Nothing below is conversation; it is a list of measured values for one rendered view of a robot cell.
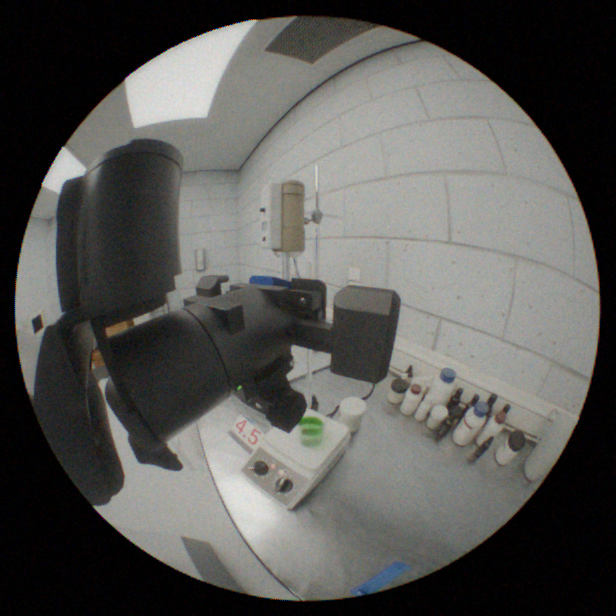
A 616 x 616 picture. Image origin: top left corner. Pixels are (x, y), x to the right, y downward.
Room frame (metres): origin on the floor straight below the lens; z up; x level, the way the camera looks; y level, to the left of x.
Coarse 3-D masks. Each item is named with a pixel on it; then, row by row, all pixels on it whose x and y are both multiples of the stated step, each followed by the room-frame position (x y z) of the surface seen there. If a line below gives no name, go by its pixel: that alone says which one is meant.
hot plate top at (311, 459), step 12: (276, 432) 0.22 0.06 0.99; (336, 432) 0.22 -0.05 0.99; (276, 444) 0.19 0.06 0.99; (288, 444) 0.19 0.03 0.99; (324, 444) 0.19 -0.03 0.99; (336, 444) 0.19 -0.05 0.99; (288, 456) 0.17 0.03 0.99; (300, 456) 0.17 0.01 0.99; (312, 456) 0.17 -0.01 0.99; (324, 456) 0.17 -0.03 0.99; (312, 468) 0.14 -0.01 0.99
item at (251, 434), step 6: (240, 420) 0.29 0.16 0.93; (246, 420) 0.28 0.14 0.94; (234, 426) 0.28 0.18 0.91; (240, 426) 0.27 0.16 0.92; (246, 426) 0.27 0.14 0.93; (252, 426) 0.27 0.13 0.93; (240, 432) 0.26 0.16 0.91; (246, 432) 0.26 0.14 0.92; (252, 432) 0.26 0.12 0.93; (258, 432) 0.25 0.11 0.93; (246, 438) 0.24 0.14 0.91; (252, 438) 0.24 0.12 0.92; (258, 438) 0.24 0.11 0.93; (252, 444) 0.23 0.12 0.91
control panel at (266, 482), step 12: (252, 456) 0.18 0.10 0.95; (264, 456) 0.17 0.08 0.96; (276, 468) 0.15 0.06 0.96; (288, 468) 0.15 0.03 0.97; (252, 480) 0.13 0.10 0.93; (264, 480) 0.13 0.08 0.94; (300, 480) 0.13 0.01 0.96; (276, 492) 0.10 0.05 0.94; (288, 492) 0.10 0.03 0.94; (288, 504) 0.08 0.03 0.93
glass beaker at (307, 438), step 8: (312, 408) 0.23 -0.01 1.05; (320, 408) 0.23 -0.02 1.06; (304, 416) 0.23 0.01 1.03; (320, 416) 0.22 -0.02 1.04; (328, 416) 0.21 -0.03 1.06; (296, 432) 0.20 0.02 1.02; (304, 432) 0.18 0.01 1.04; (312, 432) 0.18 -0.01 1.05; (320, 432) 0.19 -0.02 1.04; (304, 440) 0.18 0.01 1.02; (312, 440) 0.18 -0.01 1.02; (320, 440) 0.19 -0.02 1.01; (312, 448) 0.18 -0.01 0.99
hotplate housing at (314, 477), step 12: (348, 432) 0.23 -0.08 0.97; (264, 444) 0.20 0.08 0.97; (276, 456) 0.17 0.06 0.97; (336, 456) 0.18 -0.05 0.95; (240, 468) 0.15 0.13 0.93; (300, 468) 0.15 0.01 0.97; (324, 468) 0.15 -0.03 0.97; (312, 480) 0.13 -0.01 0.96; (264, 492) 0.10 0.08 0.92; (300, 492) 0.10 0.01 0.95
